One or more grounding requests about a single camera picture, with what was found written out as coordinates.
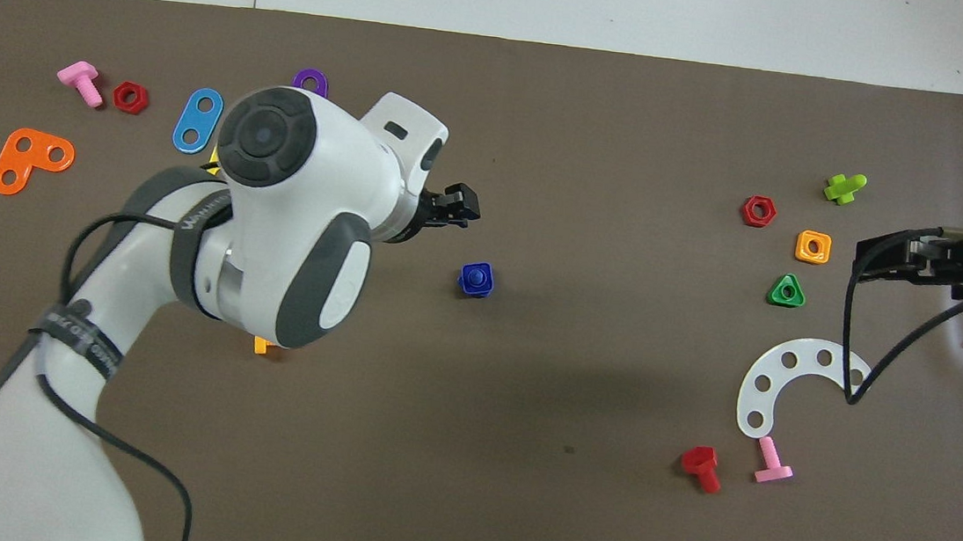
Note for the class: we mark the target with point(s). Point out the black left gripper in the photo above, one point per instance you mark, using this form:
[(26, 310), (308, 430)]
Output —
[(420, 216)]

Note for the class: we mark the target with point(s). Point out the white curved perforated toy plate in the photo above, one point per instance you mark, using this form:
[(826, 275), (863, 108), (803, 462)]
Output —
[(755, 407)]

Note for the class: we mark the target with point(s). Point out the green triangular toy nut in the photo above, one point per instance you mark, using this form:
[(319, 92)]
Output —
[(777, 297)]

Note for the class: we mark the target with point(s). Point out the orange heart-shaped toy plate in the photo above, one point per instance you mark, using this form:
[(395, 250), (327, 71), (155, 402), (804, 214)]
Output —
[(15, 159)]

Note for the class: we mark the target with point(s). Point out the blue two-hole toy plate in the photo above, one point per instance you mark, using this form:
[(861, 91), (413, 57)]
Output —
[(191, 135)]

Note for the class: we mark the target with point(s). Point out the yellow-orange plastic toy bolt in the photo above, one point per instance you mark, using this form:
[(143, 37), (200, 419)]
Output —
[(261, 346)]

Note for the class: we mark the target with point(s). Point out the orange square toy nut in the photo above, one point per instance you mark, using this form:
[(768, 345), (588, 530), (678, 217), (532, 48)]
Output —
[(801, 254)]

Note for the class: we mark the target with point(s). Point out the brown table mat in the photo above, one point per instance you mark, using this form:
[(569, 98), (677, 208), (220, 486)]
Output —
[(522, 398)]

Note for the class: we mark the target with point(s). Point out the blue square toy nut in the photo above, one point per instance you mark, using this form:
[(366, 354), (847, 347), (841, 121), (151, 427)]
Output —
[(484, 290)]

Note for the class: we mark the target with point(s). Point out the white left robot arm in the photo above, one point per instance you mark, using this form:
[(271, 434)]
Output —
[(291, 226)]

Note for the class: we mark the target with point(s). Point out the red plastic toy bolt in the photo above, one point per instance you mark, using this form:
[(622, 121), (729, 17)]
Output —
[(705, 471)]

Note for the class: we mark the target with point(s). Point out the lime green toy bolt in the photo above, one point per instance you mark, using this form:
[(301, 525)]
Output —
[(841, 189)]

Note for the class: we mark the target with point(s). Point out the pink plastic toy bolt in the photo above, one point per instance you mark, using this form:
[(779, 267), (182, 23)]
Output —
[(84, 82), (771, 471)]

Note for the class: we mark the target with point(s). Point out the red hexagonal toy nut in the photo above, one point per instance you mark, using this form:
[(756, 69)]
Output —
[(747, 217), (130, 98)]

